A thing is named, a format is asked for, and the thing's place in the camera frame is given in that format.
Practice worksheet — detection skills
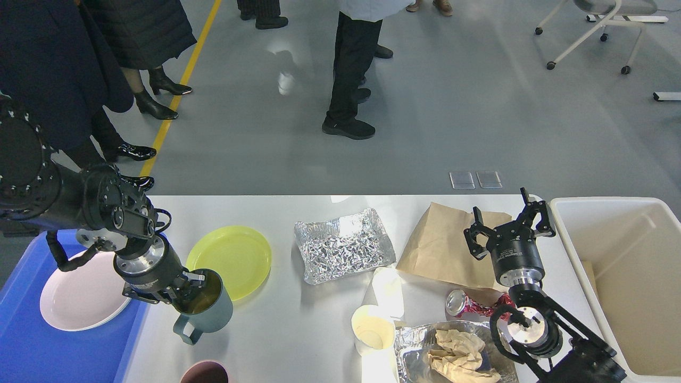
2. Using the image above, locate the person in brown shoes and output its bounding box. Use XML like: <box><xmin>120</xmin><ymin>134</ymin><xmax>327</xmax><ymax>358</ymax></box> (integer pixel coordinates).
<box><xmin>406</xmin><ymin>0</ymin><xmax>454</xmax><ymax>17</ymax></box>

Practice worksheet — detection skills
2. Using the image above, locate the yellow plastic plate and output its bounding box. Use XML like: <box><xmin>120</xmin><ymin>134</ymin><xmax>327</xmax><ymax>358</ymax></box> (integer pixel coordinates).
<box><xmin>186</xmin><ymin>226</ymin><xmax>272</xmax><ymax>301</ymax></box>

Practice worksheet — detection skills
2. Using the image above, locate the brown paper bag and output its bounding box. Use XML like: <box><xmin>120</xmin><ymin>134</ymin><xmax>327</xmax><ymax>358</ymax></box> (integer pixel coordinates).
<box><xmin>397</xmin><ymin>203</ymin><xmax>508</xmax><ymax>293</ymax></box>

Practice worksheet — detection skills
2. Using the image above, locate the blue plastic tray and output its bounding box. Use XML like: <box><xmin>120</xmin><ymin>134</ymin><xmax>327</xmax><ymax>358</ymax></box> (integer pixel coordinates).
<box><xmin>1</xmin><ymin>234</ymin><xmax>146</xmax><ymax>382</ymax></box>

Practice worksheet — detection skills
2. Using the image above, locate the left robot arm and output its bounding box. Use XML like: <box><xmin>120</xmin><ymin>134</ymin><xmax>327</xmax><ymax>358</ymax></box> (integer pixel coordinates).
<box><xmin>1</xmin><ymin>95</ymin><xmax>211</xmax><ymax>309</ymax></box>

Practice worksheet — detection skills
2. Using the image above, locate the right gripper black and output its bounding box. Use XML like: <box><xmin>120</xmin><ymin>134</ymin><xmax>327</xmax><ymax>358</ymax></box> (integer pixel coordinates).
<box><xmin>463</xmin><ymin>187</ymin><xmax>555</xmax><ymax>288</ymax></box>

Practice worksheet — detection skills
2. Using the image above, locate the white furniture leg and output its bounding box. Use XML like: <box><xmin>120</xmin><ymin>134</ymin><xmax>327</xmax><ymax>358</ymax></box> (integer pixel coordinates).
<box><xmin>652</xmin><ymin>91</ymin><xmax>681</xmax><ymax>102</ymax></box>

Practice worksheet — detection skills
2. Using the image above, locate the white paper cup upright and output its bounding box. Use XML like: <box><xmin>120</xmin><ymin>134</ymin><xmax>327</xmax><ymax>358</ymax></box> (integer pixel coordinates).
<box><xmin>351</xmin><ymin>305</ymin><xmax>396</xmax><ymax>356</ymax></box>

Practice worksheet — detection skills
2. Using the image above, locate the floor outlet plate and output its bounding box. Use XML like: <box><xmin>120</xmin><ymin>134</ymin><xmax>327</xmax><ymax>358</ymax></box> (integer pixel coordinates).
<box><xmin>476</xmin><ymin>171</ymin><xmax>503</xmax><ymax>189</ymax></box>
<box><xmin>449</xmin><ymin>171</ymin><xmax>476</xmax><ymax>190</ymax></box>

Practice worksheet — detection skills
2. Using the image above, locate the white paper cup lying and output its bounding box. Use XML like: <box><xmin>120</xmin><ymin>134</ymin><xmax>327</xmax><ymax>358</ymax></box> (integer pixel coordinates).
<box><xmin>371</xmin><ymin>267</ymin><xmax>405</xmax><ymax>320</ymax></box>

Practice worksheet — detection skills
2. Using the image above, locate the person with black shoes behind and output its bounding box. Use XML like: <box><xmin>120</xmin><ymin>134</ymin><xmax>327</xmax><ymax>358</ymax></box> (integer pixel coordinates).
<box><xmin>237</xmin><ymin>0</ymin><xmax>288</xmax><ymax>30</ymax></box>

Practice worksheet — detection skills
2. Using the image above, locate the crushed red soda can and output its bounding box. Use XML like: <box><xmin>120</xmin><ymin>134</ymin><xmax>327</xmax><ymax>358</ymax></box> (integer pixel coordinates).
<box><xmin>444</xmin><ymin>289</ymin><xmax>516</xmax><ymax>318</ymax></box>

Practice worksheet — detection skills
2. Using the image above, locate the white rolling chair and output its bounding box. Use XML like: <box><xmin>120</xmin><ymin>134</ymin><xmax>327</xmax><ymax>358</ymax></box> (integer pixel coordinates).
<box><xmin>532</xmin><ymin>1</ymin><xmax>670</xmax><ymax>76</ymax></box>

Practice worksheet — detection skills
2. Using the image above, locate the right floor outlet plate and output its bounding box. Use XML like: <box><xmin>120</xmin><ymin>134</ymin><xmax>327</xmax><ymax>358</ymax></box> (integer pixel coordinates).
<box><xmin>476</xmin><ymin>171</ymin><xmax>503</xmax><ymax>189</ymax></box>

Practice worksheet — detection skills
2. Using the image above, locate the person in light jacket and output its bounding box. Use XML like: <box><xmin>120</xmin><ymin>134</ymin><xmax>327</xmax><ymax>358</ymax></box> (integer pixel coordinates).
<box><xmin>322</xmin><ymin>1</ymin><xmax>412</xmax><ymax>140</ymax></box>

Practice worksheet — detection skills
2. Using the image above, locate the foil tray with paper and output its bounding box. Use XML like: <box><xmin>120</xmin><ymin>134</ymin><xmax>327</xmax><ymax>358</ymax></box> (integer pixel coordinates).
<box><xmin>394</xmin><ymin>320</ymin><xmax>519</xmax><ymax>382</ymax></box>

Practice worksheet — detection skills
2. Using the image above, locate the pink plate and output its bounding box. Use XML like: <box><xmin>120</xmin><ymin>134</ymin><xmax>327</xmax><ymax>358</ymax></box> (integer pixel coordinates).
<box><xmin>39</xmin><ymin>252</ymin><xmax>131</xmax><ymax>331</ymax></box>

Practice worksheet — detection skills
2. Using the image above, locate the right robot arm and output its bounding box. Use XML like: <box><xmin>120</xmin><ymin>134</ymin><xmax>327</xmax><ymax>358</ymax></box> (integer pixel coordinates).
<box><xmin>463</xmin><ymin>188</ymin><xmax>627</xmax><ymax>382</ymax></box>

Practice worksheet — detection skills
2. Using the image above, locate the pink mug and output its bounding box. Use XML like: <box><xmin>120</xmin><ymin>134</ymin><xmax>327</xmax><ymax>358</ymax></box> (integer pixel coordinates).
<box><xmin>180</xmin><ymin>360</ymin><xmax>229</xmax><ymax>382</ymax></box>

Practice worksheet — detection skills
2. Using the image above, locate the crumpled foil tray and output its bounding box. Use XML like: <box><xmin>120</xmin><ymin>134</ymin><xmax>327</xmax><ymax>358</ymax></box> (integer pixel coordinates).
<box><xmin>294</xmin><ymin>208</ymin><xmax>396</xmax><ymax>285</ymax></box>

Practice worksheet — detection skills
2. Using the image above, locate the person in dark coat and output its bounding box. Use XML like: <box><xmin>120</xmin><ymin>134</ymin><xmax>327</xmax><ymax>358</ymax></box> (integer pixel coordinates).
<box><xmin>1</xmin><ymin>1</ymin><xmax>156</xmax><ymax>168</ymax></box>

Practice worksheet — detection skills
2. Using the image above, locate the person in black puffer coat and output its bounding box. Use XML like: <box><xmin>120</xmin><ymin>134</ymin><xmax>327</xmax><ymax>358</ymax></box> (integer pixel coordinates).
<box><xmin>83</xmin><ymin>1</ymin><xmax>197</xmax><ymax>120</ymax></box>

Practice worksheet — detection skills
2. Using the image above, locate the left floor outlet plate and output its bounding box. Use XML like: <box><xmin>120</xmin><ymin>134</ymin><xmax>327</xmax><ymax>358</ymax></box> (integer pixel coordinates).
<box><xmin>449</xmin><ymin>171</ymin><xmax>476</xmax><ymax>190</ymax></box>

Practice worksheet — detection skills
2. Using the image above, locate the white plastic bin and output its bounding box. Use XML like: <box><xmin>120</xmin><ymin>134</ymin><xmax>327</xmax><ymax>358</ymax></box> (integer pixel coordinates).
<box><xmin>550</xmin><ymin>197</ymin><xmax>680</xmax><ymax>382</ymax></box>

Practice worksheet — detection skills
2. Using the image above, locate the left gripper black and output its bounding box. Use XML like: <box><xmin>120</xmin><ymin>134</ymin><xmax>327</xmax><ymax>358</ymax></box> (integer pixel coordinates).
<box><xmin>113</xmin><ymin>235</ymin><xmax>207</xmax><ymax>310</ymax></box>

